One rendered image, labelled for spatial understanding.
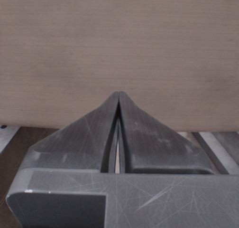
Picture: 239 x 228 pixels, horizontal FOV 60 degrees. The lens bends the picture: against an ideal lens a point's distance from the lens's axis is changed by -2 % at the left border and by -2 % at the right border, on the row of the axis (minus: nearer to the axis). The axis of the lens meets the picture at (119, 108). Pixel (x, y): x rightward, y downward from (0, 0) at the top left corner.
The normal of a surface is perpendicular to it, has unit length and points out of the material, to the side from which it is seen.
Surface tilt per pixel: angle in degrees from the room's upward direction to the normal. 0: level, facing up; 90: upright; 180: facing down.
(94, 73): 90
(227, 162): 0
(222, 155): 0
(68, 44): 90
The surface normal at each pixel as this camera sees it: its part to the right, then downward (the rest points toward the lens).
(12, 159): 0.99, 0.11
